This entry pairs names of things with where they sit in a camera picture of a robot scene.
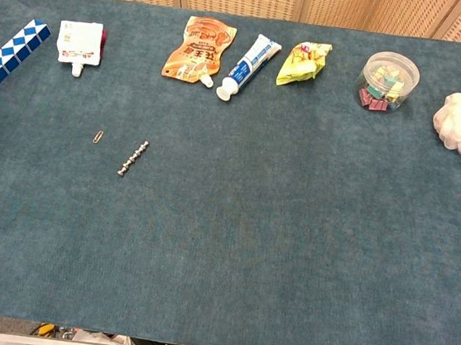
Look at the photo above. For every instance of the silver metal bead rod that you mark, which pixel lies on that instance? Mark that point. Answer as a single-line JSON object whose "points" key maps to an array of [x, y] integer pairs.
{"points": [[133, 158]]}

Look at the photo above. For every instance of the yellow snack packet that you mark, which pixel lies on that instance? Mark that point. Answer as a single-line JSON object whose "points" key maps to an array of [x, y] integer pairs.
{"points": [[300, 68]]}

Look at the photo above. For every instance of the small metal paper clip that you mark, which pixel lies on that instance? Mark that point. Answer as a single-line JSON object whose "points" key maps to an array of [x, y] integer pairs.
{"points": [[98, 137]]}

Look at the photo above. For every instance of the teal felt table cloth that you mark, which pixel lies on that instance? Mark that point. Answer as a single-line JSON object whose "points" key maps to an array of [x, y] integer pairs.
{"points": [[249, 224]]}

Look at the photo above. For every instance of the blue white toothpaste tube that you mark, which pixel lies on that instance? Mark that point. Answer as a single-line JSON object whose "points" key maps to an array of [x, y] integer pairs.
{"points": [[247, 66]]}

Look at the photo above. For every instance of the orange spouted food pouch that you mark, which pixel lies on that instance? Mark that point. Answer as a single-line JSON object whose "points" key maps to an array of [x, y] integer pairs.
{"points": [[194, 52]]}

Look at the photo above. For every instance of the clear jar of binder clips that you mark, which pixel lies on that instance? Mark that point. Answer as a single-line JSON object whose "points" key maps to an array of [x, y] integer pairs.
{"points": [[386, 82]]}

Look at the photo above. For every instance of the dark red packet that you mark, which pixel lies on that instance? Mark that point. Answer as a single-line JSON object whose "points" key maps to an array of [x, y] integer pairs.
{"points": [[103, 43]]}

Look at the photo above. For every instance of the white spouted drink pouch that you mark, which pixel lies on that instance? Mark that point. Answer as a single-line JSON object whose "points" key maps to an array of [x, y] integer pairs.
{"points": [[78, 45]]}

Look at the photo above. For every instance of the blue white snake puzzle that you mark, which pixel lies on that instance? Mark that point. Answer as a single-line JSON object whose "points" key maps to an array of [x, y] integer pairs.
{"points": [[10, 56]]}

